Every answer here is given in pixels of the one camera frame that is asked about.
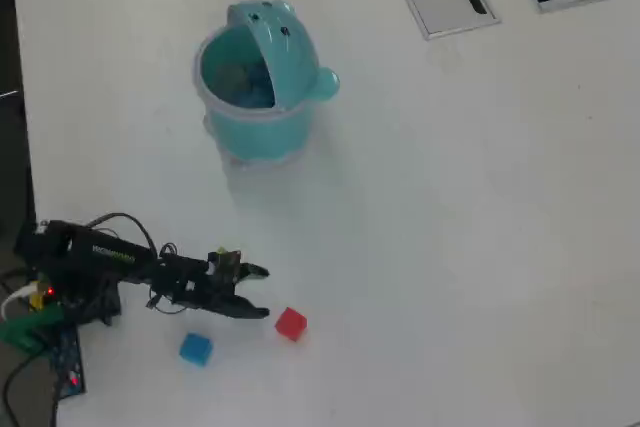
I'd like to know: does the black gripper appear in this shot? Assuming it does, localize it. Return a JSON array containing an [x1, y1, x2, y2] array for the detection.
[[171, 257, 272, 321]]

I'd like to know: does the dull green item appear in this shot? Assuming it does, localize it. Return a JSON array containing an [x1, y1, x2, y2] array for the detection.
[[213, 61, 250, 96]]

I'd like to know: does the red lego block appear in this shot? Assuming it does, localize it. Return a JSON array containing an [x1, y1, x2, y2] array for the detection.
[[273, 306, 308, 343]]

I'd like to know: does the teal animal-shaped bin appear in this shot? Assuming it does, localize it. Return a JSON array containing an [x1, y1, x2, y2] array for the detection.
[[191, 0, 342, 172]]

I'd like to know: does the blue lego block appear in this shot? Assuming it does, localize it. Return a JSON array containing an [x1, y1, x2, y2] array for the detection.
[[178, 331, 215, 368]]

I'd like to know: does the blue controller circuit board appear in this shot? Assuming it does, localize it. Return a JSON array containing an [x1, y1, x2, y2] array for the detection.
[[47, 326, 87, 398]]

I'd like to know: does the black power cable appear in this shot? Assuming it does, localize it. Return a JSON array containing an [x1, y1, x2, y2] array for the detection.
[[2, 346, 44, 427]]

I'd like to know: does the black camera cable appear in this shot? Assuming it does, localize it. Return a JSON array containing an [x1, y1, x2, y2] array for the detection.
[[49, 211, 161, 427]]

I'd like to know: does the white cable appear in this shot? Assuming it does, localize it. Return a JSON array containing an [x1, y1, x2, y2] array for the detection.
[[0, 284, 39, 321]]

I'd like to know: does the green table clamp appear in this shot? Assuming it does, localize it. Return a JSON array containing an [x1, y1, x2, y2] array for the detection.
[[0, 304, 66, 353]]

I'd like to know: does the blue item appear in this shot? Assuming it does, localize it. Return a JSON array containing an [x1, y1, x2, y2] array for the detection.
[[234, 74, 275, 108]]

